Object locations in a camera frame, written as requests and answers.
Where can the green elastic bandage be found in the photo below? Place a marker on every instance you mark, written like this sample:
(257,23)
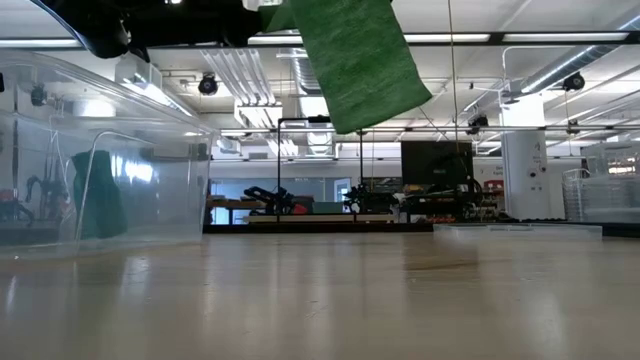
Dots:
(365,65)

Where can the clear plastic container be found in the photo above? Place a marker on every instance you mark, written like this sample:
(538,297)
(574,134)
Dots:
(165,200)

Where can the teal elastic bandage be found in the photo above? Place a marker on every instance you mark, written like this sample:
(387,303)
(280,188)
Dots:
(100,200)

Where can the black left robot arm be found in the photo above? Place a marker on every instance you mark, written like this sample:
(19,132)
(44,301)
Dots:
(95,30)

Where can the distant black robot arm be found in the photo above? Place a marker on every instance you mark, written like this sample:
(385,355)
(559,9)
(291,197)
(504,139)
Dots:
(362,197)
(270,197)

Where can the wooden table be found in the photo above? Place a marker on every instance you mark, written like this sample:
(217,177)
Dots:
(232,203)

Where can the black monitor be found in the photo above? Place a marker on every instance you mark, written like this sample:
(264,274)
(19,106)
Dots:
(435,162)

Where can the black overhead light bar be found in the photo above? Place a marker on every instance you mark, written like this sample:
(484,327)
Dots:
(500,38)

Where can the white round pillar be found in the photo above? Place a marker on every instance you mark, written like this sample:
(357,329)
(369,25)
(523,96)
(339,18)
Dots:
(525,150)

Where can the stack of clear lids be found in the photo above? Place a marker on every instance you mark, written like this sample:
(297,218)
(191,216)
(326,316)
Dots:
(572,197)

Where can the stack of clear containers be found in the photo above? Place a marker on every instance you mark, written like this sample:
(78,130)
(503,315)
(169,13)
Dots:
(612,190)

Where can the silver ceiling duct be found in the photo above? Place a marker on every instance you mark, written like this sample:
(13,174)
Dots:
(575,62)
(312,125)

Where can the distant black station frame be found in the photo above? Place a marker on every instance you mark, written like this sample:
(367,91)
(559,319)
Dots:
(278,165)

